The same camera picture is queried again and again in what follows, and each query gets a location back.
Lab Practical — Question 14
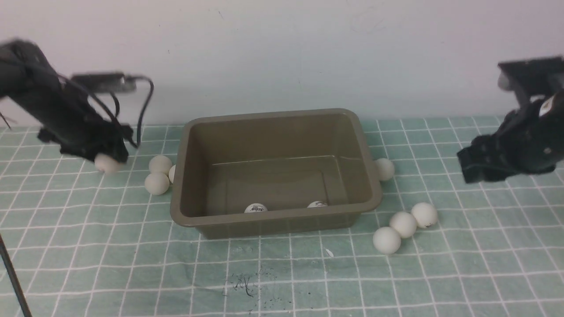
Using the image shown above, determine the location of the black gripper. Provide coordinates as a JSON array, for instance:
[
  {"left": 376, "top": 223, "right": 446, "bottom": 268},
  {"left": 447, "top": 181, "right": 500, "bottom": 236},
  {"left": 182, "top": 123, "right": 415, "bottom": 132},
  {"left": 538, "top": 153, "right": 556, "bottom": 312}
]
[
  {"left": 38, "top": 99, "right": 133, "bottom": 164},
  {"left": 457, "top": 108, "right": 564, "bottom": 184}
]

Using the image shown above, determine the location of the olive green plastic bin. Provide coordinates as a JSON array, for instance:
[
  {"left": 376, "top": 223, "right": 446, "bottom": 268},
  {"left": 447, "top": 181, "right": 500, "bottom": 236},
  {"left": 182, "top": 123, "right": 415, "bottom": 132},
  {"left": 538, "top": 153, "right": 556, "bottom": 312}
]
[{"left": 170, "top": 108, "right": 383, "bottom": 240}]

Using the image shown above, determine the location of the white ping-pong ball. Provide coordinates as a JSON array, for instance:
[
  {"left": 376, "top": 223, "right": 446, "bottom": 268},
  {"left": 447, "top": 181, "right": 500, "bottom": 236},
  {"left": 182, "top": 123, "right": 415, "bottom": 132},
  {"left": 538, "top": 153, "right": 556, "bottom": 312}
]
[
  {"left": 308, "top": 201, "right": 328, "bottom": 208},
  {"left": 144, "top": 172, "right": 171, "bottom": 196},
  {"left": 373, "top": 227, "right": 401, "bottom": 255},
  {"left": 168, "top": 165, "right": 176, "bottom": 183},
  {"left": 374, "top": 157, "right": 395, "bottom": 182},
  {"left": 148, "top": 155, "right": 174, "bottom": 175},
  {"left": 244, "top": 203, "right": 268, "bottom": 214},
  {"left": 411, "top": 202, "right": 438, "bottom": 229},
  {"left": 389, "top": 211, "right": 418, "bottom": 239},
  {"left": 93, "top": 153, "right": 122, "bottom": 174}
]

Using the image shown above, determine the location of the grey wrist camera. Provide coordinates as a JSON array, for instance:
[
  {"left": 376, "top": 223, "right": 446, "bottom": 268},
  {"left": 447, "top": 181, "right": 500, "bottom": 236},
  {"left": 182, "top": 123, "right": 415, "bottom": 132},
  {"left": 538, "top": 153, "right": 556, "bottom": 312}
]
[{"left": 70, "top": 72, "right": 137, "bottom": 93}]

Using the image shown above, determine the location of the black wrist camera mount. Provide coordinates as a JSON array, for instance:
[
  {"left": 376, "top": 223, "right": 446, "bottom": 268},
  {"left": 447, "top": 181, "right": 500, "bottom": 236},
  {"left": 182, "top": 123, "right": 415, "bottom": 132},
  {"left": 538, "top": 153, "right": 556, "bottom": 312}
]
[{"left": 498, "top": 55, "right": 564, "bottom": 107}]

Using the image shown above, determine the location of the teal checkered table cloth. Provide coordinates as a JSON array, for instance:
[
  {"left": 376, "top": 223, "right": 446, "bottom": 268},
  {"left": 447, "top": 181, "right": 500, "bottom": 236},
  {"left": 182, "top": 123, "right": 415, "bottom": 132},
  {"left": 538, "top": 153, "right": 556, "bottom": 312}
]
[{"left": 0, "top": 117, "right": 564, "bottom": 317}]

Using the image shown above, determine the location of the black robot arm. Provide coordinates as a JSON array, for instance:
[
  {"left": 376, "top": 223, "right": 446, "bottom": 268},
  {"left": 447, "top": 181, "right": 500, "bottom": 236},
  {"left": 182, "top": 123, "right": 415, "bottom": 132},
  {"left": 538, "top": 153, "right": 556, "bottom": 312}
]
[
  {"left": 457, "top": 91, "right": 564, "bottom": 184},
  {"left": 0, "top": 39, "right": 135, "bottom": 164}
]

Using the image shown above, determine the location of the black cable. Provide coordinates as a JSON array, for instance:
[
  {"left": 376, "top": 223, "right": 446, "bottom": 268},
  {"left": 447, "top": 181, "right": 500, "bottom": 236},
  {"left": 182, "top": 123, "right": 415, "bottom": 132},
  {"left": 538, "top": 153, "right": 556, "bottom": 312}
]
[
  {"left": 57, "top": 73, "right": 154, "bottom": 149},
  {"left": 0, "top": 233, "right": 32, "bottom": 317}
]

